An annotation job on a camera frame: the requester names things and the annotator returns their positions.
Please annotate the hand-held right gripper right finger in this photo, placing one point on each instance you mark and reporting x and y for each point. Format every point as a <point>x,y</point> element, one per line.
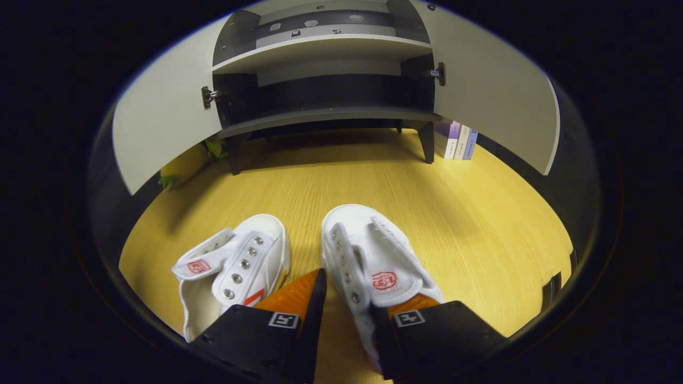
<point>437,336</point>

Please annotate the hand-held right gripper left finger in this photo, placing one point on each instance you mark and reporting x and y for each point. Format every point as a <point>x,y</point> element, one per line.
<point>312,330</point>

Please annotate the white shoe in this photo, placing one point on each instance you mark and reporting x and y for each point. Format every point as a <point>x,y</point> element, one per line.
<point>368,250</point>
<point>251,256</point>

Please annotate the white shoe cabinet door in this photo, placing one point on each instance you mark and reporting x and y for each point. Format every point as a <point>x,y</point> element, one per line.
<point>160,117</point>
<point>496,90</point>

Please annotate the white shoe cabinet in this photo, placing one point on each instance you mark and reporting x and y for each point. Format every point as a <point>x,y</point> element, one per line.
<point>320,50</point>

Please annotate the blue book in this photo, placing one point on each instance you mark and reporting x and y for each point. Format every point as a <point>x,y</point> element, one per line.
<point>470,144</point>

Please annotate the white book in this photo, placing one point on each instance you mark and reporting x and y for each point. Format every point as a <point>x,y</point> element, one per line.
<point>462,142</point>

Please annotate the purple book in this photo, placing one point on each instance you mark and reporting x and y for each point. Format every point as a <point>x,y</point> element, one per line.
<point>451,140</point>

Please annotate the yellow green plush toy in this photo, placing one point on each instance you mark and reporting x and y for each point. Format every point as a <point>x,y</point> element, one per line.
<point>184,165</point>

